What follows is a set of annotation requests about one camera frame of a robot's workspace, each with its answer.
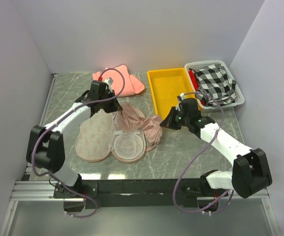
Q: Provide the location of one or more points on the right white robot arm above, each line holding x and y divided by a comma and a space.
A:
250, 169

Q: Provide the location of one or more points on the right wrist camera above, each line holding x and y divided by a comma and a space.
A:
181, 97

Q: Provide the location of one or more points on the white plastic basket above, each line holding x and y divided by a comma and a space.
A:
239, 100

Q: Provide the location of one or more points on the red cloth in basket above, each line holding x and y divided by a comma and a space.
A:
193, 79

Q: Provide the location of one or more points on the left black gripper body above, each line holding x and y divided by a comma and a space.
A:
109, 106

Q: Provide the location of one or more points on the pink mesh laundry bag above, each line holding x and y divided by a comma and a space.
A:
100, 137

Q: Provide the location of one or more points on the black base beam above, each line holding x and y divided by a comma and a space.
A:
147, 192

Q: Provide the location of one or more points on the aluminium rail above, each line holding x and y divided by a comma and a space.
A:
43, 191

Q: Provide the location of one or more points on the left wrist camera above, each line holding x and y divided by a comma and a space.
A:
109, 81

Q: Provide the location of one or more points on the pink pleated skirt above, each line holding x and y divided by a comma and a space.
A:
120, 77

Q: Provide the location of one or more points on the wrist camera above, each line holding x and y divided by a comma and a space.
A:
109, 81
181, 97

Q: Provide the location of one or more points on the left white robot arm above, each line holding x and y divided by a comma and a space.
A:
46, 151

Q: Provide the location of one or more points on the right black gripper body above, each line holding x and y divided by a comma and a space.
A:
177, 119

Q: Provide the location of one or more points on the black white checkered cloth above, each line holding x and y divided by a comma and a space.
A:
216, 87

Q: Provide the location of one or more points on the yellow plastic tray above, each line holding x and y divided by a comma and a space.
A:
165, 86

